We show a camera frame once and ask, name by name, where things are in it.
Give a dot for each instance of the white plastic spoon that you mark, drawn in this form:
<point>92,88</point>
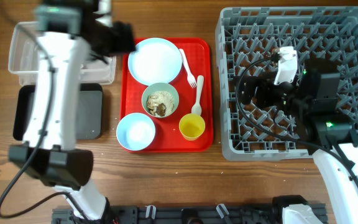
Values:
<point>196,108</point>

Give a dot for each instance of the grey dishwasher rack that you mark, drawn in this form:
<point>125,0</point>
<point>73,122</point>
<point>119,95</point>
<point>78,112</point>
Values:
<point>244,36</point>

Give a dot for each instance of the yellow plastic cup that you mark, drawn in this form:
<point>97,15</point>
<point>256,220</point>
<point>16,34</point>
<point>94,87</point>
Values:
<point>192,126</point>

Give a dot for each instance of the large light blue plate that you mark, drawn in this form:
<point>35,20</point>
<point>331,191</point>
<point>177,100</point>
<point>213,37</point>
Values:
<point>155,60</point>

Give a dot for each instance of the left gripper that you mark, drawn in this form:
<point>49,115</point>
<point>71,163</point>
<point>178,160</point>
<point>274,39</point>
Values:
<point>125,42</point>

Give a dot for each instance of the clear plastic bin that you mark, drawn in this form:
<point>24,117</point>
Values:
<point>24,60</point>

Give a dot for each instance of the white plastic fork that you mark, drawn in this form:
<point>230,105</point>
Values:
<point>190,77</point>

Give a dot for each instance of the green bowl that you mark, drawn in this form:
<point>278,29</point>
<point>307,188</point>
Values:
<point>160,87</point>

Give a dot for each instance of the food scraps and rice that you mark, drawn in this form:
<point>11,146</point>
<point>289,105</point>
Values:
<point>160,104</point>

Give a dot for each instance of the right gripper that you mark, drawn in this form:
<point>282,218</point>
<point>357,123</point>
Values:
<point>266,84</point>

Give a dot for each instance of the small light blue bowl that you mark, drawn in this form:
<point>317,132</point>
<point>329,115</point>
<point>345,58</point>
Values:
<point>135,131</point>

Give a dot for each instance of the black waste tray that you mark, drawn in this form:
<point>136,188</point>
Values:
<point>88,116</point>

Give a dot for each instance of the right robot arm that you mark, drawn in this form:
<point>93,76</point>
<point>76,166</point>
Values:
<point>329,136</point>

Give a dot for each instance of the red serving tray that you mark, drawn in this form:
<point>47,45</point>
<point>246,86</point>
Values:
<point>168,137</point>

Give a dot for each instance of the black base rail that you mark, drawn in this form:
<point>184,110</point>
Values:
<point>237,215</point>

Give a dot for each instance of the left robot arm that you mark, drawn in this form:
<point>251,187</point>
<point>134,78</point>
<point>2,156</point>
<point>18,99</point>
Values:
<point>69,34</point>

